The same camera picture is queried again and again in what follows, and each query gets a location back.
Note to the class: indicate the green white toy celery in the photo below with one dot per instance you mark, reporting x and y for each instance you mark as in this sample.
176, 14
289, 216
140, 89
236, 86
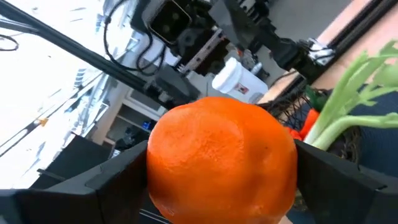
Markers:
339, 124

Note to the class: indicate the round dark blue placemat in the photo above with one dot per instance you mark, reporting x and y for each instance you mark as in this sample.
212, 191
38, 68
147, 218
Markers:
379, 149

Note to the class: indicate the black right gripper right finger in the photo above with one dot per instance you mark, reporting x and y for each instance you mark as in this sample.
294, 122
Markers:
335, 193

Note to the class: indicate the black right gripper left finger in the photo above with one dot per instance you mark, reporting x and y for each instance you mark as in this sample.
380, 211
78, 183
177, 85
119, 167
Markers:
124, 186

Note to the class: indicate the white plastic bottle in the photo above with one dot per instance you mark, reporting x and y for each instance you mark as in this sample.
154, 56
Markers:
236, 81

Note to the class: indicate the orange toy carrot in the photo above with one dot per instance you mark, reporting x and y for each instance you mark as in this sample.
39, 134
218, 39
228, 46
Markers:
309, 123

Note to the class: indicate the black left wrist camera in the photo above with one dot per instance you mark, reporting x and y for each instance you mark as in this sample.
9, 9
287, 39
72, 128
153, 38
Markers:
169, 20

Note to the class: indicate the white shelf unit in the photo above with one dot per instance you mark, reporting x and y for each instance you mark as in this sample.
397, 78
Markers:
130, 118

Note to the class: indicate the orange toy orange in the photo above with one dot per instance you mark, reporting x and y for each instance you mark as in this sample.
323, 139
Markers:
220, 161

